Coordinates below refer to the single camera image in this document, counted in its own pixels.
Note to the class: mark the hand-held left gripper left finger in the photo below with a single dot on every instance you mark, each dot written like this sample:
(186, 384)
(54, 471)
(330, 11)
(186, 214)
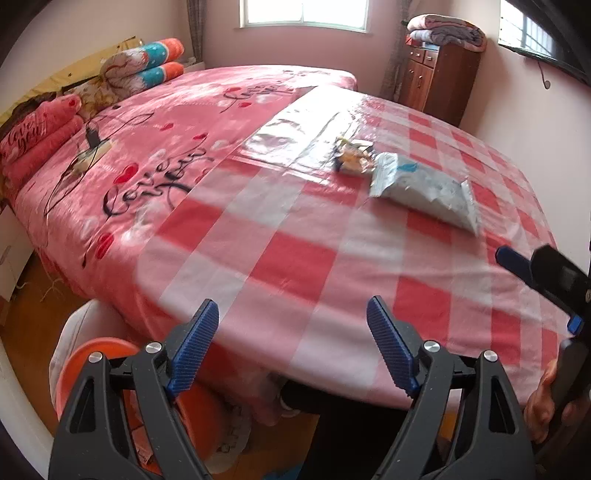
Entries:
(194, 350)

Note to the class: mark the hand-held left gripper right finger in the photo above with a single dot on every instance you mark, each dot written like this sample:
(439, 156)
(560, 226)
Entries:
(390, 346)

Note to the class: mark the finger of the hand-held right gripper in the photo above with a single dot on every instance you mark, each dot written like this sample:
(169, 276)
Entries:
(575, 324)
(510, 257)

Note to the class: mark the orange plastic bucket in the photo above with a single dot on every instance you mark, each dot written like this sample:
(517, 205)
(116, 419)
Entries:
(203, 415)

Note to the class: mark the large white snack bag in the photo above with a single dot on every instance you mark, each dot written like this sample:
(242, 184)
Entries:
(425, 189)

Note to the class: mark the yellow blue candy wrapper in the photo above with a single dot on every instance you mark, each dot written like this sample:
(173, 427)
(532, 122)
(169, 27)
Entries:
(353, 159)

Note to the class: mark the person's right hand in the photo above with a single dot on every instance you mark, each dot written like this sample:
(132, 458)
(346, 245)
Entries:
(538, 410)

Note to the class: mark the person's dark trouser leg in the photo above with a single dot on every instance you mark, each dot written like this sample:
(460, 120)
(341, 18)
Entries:
(341, 438)

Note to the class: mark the white plastic bag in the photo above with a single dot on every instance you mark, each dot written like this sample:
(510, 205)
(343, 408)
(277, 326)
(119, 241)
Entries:
(76, 323)

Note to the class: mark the red white checkered tablecloth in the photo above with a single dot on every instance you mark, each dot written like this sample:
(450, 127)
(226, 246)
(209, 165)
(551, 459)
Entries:
(286, 258)

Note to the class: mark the brown wooden cabinet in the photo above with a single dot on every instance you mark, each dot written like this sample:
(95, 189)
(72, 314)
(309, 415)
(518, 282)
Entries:
(443, 83)

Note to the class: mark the white nightstand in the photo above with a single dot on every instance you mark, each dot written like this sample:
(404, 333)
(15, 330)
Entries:
(14, 254)

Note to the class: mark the white power strip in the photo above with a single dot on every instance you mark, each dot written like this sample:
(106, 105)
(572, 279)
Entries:
(90, 157)

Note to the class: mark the folded blanket on cabinet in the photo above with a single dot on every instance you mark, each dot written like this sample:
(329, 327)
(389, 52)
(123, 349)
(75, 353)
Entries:
(448, 32)

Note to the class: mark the bed with pink sheet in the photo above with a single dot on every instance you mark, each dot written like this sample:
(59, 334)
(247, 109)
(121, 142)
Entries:
(184, 115)

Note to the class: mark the grey curtain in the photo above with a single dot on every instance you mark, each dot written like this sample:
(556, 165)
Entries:
(397, 50)
(196, 27)

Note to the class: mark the black charger plug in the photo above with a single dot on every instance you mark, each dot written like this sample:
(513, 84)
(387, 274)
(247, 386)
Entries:
(92, 134)

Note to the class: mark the pink plush pillow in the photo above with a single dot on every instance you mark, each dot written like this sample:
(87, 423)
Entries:
(39, 154)
(32, 122)

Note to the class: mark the gold floral pillow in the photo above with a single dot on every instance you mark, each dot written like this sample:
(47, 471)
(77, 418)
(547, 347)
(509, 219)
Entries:
(94, 97)

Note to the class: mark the floral teal orange quilt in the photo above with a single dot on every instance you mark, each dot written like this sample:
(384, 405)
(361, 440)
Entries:
(138, 55)
(152, 76)

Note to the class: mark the yellow headboard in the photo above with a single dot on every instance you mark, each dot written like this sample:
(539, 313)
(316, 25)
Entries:
(69, 64)

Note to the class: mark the side window with dark frame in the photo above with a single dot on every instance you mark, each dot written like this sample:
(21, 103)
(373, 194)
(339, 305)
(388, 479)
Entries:
(540, 32)

